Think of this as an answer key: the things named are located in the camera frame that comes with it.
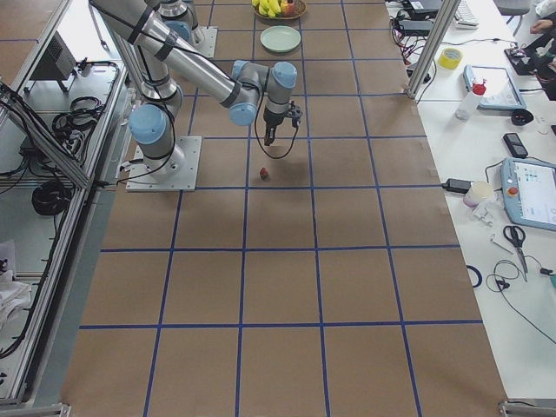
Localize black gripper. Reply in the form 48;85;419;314
263;102;302;145

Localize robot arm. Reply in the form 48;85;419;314
89;1;302;146
158;0;204;45

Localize light green plate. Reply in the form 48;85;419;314
260;26;301;53

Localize yellow banana bunch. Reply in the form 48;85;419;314
251;0;281;18

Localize red yellow apple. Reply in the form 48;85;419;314
281;0;295;17

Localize brown wicker basket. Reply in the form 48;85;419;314
252;0;307;20

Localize black power adapter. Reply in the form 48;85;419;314
441;178;473;195

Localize yellow tape roll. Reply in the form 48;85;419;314
438;48;463;70

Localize white squeeze bottle red cap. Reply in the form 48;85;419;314
454;79;487;121

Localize white paper cup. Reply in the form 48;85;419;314
463;181;494;209

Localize blue teach pendant far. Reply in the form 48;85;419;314
462;64;526;111

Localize blue teach pendant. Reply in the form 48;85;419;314
500;157;555;231
462;64;526;111

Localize black phone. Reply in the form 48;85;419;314
503;133;528;159

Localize blue teach pendant near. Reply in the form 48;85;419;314
500;157;555;231

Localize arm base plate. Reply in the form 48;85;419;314
125;136;202;192
191;26;218;58

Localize aluminium frame post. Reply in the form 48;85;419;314
407;0;460;99

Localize black handled scissors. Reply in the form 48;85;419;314
503;225;528;281

